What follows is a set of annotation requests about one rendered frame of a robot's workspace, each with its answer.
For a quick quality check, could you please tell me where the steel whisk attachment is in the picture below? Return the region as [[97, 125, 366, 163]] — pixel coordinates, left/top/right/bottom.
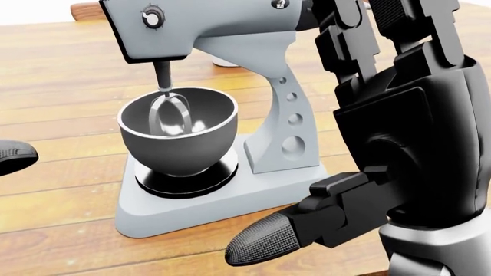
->
[[148, 61, 193, 136]]

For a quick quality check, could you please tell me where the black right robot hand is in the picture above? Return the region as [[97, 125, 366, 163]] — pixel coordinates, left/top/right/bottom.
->
[[224, 0, 491, 267]]

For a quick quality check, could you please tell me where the grey stand mixer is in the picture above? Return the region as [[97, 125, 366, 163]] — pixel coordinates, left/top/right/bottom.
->
[[115, 30, 331, 239]]

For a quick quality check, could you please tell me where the grey stand mixer head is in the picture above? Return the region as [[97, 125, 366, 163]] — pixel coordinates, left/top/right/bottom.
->
[[98, 0, 321, 64]]

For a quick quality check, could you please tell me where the dark wooden board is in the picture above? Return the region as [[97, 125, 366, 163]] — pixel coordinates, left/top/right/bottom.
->
[[70, 2, 110, 21]]

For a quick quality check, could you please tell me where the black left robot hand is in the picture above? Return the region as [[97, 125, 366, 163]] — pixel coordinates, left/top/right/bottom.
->
[[0, 140, 39, 176]]

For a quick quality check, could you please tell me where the steel mixing bowl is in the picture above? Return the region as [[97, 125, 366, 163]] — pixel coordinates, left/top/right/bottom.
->
[[117, 87, 239, 177]]

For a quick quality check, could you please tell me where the white round object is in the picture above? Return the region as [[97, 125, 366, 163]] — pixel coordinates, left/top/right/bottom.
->
[[212, 54, 241, 69]]

